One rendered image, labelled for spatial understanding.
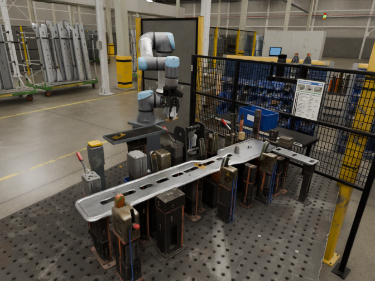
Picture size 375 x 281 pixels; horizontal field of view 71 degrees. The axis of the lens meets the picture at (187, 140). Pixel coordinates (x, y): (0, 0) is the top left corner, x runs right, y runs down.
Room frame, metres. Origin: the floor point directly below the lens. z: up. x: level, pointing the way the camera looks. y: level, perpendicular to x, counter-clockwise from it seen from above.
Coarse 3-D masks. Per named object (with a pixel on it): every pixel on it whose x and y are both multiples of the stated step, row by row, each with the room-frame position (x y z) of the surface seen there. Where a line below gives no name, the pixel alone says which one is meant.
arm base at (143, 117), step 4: (140, 112) 1.92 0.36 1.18; (144, 112) 1.91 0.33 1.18; (148, 112) 1.91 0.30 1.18; (152, 112) 1.94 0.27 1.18; (140, 116) 1.91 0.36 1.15; (144, 116) 1.90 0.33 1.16; (148, 116) 1.91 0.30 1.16; (152, 116) 1.93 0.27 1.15; (136, 120) 1.94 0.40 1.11; (140, 120) 1.90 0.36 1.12; (144, 120) 1.89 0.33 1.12; (148, 120) 1.90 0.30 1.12; (152, 120) 1.91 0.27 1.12
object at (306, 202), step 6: (306, 168) 1.52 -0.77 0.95; (312, 168) 1.51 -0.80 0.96; (306, 174) 1.52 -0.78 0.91; (312, 174) 1.53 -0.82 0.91; (306, 180) 1.52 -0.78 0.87; (306, 186) 1.51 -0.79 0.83; (300, 192) 1.53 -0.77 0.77; (306, 192) 1.51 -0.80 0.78; (294, 198) 1.55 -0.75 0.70; (300, 198) 1.53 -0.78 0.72; (306, 204) 1.49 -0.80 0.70
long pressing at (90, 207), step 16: (240, 144) 1.78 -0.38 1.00; (256, 144) 1.79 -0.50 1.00; (192, 160) 1.48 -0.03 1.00; (208, 160) 1.50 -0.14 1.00; (240, 160) 1.51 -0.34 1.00; (144, 176) 1.26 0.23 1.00; (160, 176) 1.27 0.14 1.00; (192, 176) 1.28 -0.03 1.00; (112, 192) 1.10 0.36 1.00; (144, 192) 1.11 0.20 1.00; (160, 192) 1.12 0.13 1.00; (80, 208) 0.97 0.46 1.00; (96, 208) 0.97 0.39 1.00
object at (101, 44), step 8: (96, 0) 8.17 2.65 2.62; (96, 8) 8.19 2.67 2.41; (96, 16) 8.16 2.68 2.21; (104, 24) 8.25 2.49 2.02; (104, 32) 8.23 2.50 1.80; (104, 40) 8.21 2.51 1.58; (104, 48) 8.19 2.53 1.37; (104, 56) 8.17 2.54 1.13; (104, 64) 8.15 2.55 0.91; (104, 72) 8.13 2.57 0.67; (104, 80) 8.13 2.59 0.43; (104, 88) 8.15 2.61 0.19
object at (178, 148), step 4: (172, 144) 1.55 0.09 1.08; (176, 144) 1.55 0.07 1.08; (172, 148) 1.51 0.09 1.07; (176, 148) 1.49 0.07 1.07; (180, 148) 1.51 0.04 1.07; (172, 152) 1.51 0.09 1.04; (176, 152) 1.49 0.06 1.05; (180, 152) 1.51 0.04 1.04; (172, 156) 1.51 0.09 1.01; (176, 156) 1.49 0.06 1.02; (180, 156) 1.52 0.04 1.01; (172, 160) 1.50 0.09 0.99; (176, 160) 1.49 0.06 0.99; (180, 160) 1.51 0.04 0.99; (172, 164) 1.50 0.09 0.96; (176, 164) 1.50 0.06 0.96; (176, 176) 1.51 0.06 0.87
